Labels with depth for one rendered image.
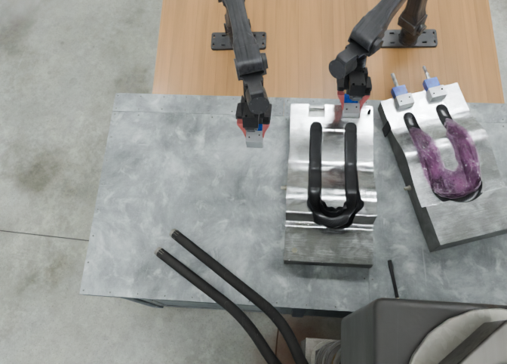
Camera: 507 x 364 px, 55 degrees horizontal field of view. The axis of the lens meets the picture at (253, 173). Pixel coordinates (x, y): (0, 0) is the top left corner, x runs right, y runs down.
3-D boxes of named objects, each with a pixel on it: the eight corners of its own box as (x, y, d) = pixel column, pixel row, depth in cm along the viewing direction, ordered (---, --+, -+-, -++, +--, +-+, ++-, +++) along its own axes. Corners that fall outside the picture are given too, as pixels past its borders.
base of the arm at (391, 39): (444, 33, 164) (441, 16, 166) (382, 35, 166) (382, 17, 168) (437, 47, 171) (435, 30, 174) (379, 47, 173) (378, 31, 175)
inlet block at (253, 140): (249, 109, 156) (248, 101, 151) (265, 109, 155) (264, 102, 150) (247, 147, 152) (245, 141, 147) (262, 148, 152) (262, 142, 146)
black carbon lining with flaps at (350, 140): (308, 124, 157) (309, 110, 148) (359, 125, 156) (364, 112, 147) (305, 229, 146) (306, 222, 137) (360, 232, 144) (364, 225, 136)
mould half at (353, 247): (290, 115, 166) (290, 97, 154) (368, 118, 164) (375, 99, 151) (284, 263, 150) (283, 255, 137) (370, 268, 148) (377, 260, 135)
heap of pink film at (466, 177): (402, 129, 156) (408, 118, 148) (456, 116, 156) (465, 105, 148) (431, 206, 147) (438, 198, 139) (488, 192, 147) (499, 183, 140)
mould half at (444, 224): (377, 109, 165) (383, 93, 155) (452, 91, 165) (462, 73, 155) (429, 252, 148) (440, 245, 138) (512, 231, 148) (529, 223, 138)
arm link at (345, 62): (345, 86, 138) (362, 53, 128) (323, 69, 140) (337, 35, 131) (368, 70, 144) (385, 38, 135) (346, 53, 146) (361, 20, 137)
